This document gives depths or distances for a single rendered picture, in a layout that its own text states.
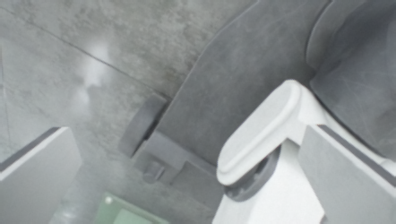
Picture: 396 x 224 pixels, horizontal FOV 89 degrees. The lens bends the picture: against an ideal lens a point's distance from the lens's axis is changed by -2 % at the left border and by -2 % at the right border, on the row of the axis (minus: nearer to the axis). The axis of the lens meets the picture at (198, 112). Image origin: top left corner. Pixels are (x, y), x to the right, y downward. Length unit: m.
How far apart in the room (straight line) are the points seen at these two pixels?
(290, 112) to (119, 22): 0.52
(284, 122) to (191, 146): 0.30
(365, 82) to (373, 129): 0.05
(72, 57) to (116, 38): 0.18
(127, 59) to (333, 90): 0.55
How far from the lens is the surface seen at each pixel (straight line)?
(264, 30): 0.39
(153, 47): 0.63
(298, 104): 0.28
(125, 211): 1.18
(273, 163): 0.32
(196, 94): 0.44
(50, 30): 0.81
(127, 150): 0.57
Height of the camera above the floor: 0.56
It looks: 57 degrees down
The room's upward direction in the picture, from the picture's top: 158 degrees counter-clockwise
